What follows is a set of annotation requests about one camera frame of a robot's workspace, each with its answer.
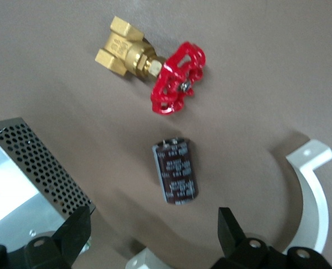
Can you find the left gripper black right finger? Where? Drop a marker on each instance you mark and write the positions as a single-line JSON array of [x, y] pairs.
[[253, 255]]

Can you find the perforated metal power supply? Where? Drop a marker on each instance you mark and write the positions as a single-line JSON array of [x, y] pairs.
[[14, 182]]

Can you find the white curved pipe clamp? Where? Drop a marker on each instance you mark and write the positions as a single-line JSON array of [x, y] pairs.
[[314, 201]]

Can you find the brown table mat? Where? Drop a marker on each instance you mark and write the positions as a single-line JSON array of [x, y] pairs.
[[56, 70]]

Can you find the brass valve red handwheel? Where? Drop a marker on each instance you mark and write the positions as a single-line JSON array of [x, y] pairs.
[[180, 73]]

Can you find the dark brown electrolytic capacitor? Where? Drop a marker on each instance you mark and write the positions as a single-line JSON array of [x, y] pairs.
[[177, 173]]

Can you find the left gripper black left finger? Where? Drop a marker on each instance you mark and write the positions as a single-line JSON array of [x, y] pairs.
[[42, 255]]

